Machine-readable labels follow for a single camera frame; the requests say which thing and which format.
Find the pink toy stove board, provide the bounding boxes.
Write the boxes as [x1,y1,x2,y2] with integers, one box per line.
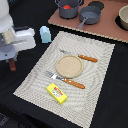
[48,0,128,43]

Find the beige woven placemat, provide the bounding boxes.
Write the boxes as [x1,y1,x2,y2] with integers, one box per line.
[14,31,114,128]

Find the beige bowl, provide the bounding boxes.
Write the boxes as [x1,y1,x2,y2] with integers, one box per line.
[119,5,128,30]

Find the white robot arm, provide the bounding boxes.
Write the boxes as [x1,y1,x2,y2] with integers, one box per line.
[0,0,36,61]

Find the yellow butter box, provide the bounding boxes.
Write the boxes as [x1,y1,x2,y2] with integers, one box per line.
[47,83,67,104]

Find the black stove burner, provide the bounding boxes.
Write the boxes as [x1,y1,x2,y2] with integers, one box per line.
[88,1,104,10]

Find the grey cooking pot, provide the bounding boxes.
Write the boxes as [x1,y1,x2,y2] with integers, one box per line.
[55,0,83,19]

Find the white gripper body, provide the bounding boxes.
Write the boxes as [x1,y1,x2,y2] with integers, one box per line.
[0,28,36,61]

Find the red toy tomato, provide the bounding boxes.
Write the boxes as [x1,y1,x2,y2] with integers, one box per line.
[63,5,71,9]

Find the round tan plate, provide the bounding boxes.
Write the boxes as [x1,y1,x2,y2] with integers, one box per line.
[56,55,83,78]

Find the brown toy sausage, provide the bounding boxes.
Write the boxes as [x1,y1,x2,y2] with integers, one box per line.
[9,58,16,72]

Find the fork with orange handle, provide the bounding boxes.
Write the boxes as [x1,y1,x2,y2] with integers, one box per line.
[45,71,85,89]

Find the light blue cup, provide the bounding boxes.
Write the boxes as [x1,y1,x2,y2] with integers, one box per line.
[39,26,51,43]

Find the grey frying pan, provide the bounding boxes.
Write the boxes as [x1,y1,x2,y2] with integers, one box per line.
[78,6,101,29]

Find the knife with orange handle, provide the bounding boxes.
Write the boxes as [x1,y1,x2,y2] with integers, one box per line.
[59,49,98,62]

